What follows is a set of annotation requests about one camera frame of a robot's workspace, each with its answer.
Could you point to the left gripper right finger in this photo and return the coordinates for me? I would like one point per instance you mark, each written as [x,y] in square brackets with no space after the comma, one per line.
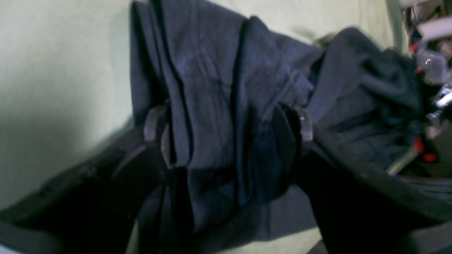
[359,209]

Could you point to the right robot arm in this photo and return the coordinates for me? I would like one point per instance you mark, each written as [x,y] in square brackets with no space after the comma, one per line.
[428,26]

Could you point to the dark navy long-sleeve shirt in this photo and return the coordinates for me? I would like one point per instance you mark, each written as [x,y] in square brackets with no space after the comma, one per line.
[222,75]

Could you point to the green table cloth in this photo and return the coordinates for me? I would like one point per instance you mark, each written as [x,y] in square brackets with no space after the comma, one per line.
[65,76]

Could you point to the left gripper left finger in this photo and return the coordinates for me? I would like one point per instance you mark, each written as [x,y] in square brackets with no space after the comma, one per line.
[91,208]

